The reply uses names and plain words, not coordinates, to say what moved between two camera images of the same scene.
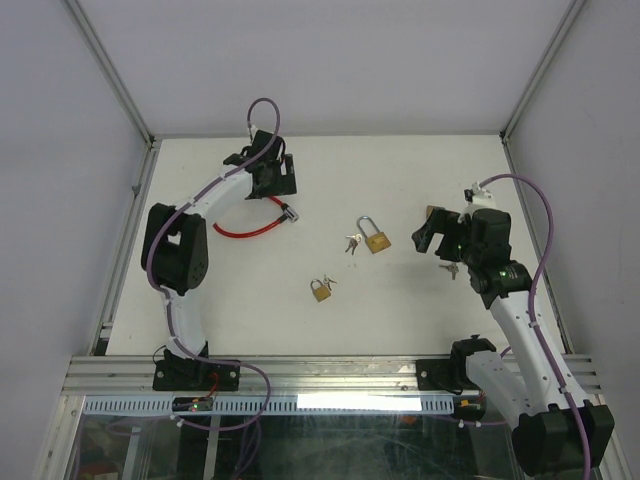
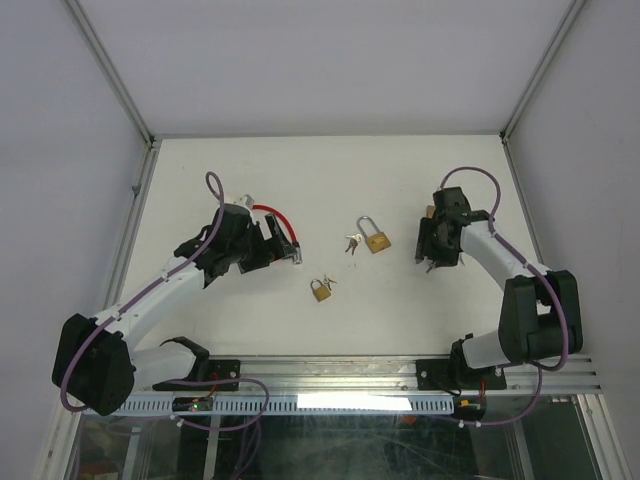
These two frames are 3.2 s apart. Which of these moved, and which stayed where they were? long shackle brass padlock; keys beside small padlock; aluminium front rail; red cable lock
Moved: red cable lock
Stayed: long shackle brass padlock; keys beside small padlock; aluminium front rail
